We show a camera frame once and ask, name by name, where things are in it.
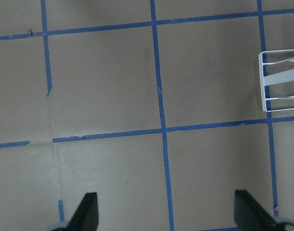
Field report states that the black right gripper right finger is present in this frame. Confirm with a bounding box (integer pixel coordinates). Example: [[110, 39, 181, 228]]
[[234, 190, 294, 231]]

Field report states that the white wire cup rack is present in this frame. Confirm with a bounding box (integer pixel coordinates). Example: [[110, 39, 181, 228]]
[[258, 49, 294, 112]]

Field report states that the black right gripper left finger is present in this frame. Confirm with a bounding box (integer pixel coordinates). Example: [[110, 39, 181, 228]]
[[47, 192, 100, 231]]

